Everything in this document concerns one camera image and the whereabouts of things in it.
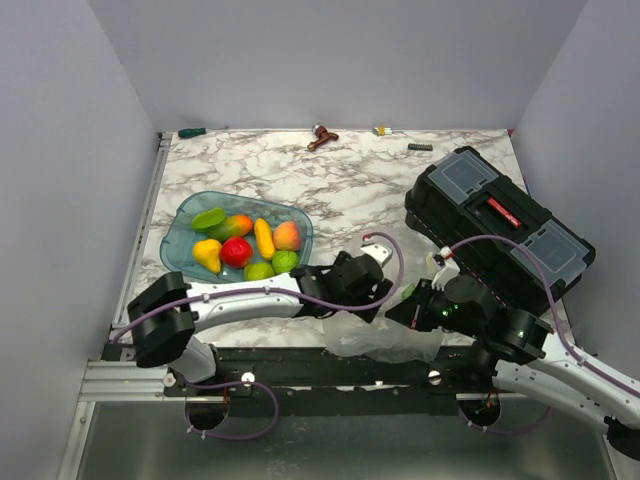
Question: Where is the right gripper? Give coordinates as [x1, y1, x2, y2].
[385, 277, 483, 339]

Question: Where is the clear plastic bag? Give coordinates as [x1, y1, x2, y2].
[322, 227, 444, 364]

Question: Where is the green fake apple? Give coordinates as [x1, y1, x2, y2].
[271, 250, 299, 274]

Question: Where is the orange fake peach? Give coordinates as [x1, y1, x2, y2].
[273, 221, 302, 251]

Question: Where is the yellow fake banana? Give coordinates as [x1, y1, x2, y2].
[254, 218, 276, 260]

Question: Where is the red fake apple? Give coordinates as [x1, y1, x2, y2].
[219, 236, 254, 269]

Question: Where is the yellow fake lemon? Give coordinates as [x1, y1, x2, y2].
[192, 239, 222, 274]

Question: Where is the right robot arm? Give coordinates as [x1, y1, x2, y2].
[386, 275, 639, 459]

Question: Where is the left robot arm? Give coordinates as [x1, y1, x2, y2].
[127, 243, 393, 395]

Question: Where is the fake mango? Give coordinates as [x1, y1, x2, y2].
[206, 214, 253, 243]

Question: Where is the green fake fruit slice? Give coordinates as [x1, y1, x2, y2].
[191, 208, 227, 232]

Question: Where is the black tool box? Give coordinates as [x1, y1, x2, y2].
[405, 146, 596, 315]

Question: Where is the small black chip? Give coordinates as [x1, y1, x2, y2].
[407, 143, 434, 152]

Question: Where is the yellow white small item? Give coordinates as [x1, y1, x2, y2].
[372, 126, 393, 136]

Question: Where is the brown tap fitting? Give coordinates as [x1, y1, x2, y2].
[307, 123, 339, 151]

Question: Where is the blue transparent tray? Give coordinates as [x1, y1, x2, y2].
[159, 191, 313, 283]

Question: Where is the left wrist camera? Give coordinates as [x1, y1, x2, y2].
[360, 242, 393, 268]

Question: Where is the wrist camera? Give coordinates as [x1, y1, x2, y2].
[425, 247, 460, 291]
[360, 242, 393, 268]

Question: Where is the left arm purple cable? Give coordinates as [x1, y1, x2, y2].
[110, 230, 405, 344]

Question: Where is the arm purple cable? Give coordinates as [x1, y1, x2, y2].
[447, 234, 640, 396]
[110, 230, 405, 344]

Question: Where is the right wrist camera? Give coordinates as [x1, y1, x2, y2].
[425, 247, 460, 291]

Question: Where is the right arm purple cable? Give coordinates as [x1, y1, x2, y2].
[447, 234, 640, 396]

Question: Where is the green handle screwdriver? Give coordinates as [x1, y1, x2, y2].
[177, 126, 227, 139]

